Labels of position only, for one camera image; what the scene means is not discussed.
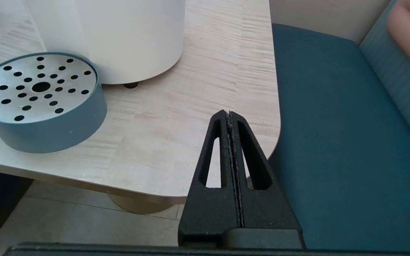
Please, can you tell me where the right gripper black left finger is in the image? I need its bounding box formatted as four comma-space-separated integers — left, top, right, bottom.
178, 110, 243, 246

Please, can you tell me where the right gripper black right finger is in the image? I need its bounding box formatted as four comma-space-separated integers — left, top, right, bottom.
229, 112, 302, 231

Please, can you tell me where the grey-blue upholstered sofa bench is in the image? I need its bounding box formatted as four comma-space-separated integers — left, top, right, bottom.
267, 0, 410, 251

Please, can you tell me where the large perforated metal drip tray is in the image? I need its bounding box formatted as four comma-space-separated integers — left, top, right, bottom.
0, 52, 107, 154

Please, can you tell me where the large tea dispenser white base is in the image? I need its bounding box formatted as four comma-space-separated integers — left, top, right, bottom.
25, 0, 186, 89

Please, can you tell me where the beige table pedestal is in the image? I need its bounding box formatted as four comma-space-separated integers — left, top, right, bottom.
109, 194, 185, 214

